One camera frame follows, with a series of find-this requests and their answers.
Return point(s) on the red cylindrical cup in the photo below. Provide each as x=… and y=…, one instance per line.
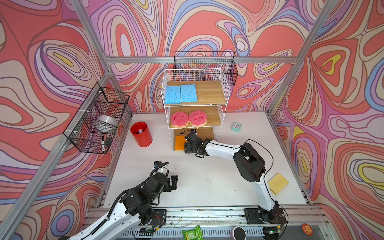
x=141, y=134

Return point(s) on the white wire wooden shelf rack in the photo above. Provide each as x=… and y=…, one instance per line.
x=213, y=94

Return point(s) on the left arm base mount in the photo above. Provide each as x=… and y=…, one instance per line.
x=147, y=230

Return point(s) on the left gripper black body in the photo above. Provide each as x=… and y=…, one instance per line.
x=166, y=187

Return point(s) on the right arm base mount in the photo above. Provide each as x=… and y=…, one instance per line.
x=276, y=220

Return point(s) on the orange yellow rectangular sponge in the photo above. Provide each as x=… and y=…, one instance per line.
x=179, y=143

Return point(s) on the black wire basket back wall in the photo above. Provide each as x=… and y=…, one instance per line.
x=204, y=59

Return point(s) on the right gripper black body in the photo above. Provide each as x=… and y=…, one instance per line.
x=190, y=149

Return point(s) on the black marker pen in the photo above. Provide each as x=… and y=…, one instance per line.
x=103, y=145

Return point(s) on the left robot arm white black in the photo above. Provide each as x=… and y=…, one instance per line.
x=115, y=222

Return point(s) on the black white round speaker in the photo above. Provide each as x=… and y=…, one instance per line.
x=238, y=233

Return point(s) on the black wire basket left wall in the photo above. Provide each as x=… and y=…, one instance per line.
x=86, y=134

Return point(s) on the yellow pink smiley sponge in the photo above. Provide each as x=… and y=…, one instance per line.
x=198, y=118

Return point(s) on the pink smiley scrub sponge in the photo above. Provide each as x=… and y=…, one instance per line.
x=179, y=120

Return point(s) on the green snack packet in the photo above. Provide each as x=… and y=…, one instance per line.
x=193, y=234

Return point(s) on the blue rectangular sponge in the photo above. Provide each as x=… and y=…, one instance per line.
x=188, y=94
x=173, y=95

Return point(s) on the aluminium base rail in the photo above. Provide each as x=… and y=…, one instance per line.
x=217, y=222

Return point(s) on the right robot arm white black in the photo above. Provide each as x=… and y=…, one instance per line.
x=250, y=165

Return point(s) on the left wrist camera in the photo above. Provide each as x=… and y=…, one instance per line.
x=160, y=167

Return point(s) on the red round sticker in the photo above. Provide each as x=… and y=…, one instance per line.
x=307, y=229

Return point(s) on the mint square alarm clock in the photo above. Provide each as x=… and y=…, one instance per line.
x=236, y=127

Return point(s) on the black wire basket wall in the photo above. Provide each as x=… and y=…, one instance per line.
x=86, y=134
x=204, y=59

